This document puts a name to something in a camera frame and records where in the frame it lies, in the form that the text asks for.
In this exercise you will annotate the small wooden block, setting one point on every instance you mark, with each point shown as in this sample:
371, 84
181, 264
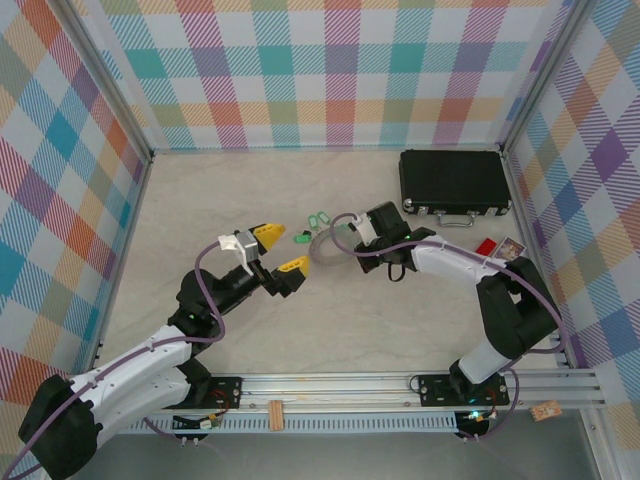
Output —
275, 415

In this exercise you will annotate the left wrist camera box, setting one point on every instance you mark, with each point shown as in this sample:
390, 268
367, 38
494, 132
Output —
246, 245

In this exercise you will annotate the aluminium corner post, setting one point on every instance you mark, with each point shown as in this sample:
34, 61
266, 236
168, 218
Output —
543, 75
109, 80

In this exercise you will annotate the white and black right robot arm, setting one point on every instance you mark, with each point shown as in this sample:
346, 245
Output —
450, 257

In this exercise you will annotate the small cork piece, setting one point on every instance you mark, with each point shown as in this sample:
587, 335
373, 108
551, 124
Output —
545, 412

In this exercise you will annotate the aluminium side rail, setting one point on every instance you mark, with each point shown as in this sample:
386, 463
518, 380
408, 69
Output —
534, 225
124, 250

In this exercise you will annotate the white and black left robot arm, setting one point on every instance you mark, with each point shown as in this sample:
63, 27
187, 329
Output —
130, 370

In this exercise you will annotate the small red block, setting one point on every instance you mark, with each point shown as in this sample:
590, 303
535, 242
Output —
486, 247

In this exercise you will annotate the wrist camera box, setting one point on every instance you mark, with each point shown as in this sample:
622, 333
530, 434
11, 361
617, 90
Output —
363, 227
246, 245

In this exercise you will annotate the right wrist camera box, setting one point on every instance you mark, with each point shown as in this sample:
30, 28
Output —
363, 227

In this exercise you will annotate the small printed card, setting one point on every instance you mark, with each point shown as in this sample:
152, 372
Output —
508, 250

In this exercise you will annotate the perforated metal keyring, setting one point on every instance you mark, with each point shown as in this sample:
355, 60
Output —
325, 259

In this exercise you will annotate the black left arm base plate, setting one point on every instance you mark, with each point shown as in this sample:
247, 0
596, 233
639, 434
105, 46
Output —
225, 392

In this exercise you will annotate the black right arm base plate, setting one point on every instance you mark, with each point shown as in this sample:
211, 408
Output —
435, 390

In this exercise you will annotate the aluminium mounting rail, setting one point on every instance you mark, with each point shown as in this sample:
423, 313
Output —
325, 392

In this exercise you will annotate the black carrying case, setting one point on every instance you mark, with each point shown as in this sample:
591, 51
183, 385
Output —
450, 180

